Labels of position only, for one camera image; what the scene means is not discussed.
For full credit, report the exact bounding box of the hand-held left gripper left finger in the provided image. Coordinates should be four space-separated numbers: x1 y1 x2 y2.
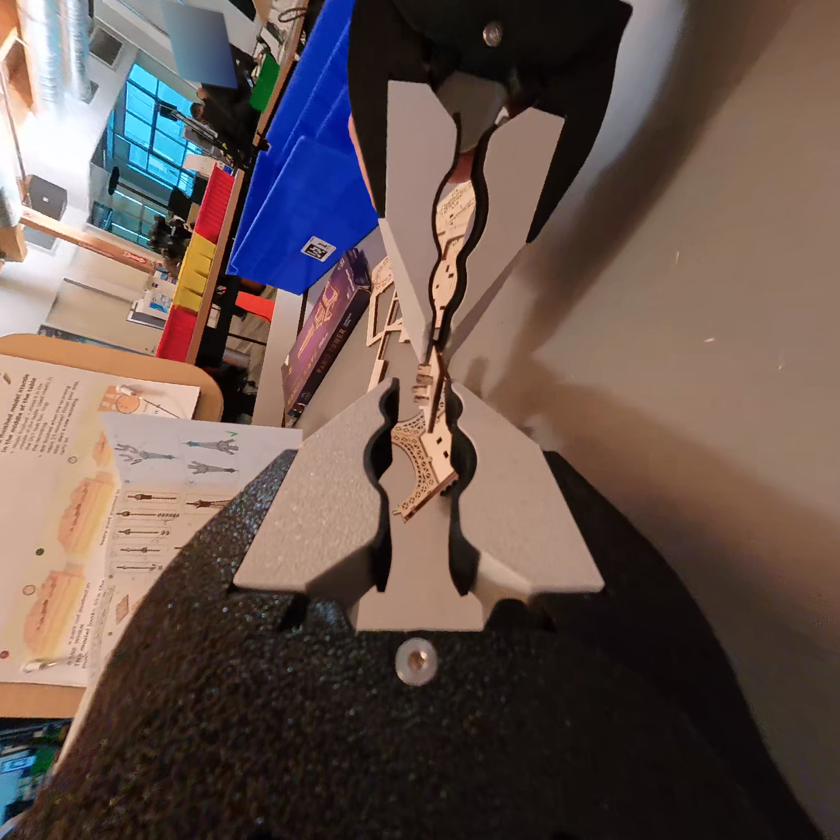
233 377 400 631

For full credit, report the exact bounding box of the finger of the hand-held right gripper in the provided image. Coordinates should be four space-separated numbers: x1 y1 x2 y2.
436 107 567 347
378 80 463 347

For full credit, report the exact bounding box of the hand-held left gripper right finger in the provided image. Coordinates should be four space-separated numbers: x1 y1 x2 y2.
448 382 605 631

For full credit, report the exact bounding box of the engraved wooden tower piece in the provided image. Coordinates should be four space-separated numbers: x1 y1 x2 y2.
430 182 476 316

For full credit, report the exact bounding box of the wooden lattice tower piece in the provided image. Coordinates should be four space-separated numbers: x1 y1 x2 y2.
392 346 460 524

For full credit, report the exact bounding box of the grey desk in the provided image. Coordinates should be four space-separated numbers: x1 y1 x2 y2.
252 0 840 840

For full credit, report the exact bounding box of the large blue plastic bin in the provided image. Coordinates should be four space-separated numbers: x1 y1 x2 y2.
226 134 383 296

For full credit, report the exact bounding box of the folded white instruction leaflet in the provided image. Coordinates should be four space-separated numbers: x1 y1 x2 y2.
84 412 304 686

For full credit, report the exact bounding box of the purple puzzle box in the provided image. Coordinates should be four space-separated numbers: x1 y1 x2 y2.
282 249 372 416

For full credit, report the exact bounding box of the wooden shelf board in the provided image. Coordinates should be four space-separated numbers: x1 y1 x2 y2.
185 0 311 365

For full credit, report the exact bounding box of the green plastic bin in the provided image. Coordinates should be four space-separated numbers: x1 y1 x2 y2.
249 56 282 114

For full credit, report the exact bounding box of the orange plastic object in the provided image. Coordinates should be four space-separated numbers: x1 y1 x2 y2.
235 290 277 324

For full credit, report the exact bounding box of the row of red yellow bins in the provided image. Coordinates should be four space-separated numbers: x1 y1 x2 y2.
156 164 238 363

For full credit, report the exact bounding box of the large illustrated instruction sheet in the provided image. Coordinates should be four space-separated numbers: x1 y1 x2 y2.
0 354 201 686

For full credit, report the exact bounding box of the grey flat panel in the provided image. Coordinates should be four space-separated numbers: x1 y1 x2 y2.
159 0 240 91

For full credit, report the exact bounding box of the rounded wooden board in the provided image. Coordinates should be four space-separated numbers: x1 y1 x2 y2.
0 333 225 719

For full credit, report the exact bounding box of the large glass window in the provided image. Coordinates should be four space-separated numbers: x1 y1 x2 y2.
88 62 211 240

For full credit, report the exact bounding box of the colourful printed sheet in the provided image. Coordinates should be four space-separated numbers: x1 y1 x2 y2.
0 718 72 811

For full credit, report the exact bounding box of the black speaker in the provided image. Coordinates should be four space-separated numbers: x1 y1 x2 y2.
25 175 68 221

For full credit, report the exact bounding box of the wooden puzzle sheet frame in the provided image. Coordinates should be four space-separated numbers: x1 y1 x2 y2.
363 256 429 409

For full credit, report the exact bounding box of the silver ventilation duct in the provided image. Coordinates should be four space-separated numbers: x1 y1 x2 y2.
20 0 99 102

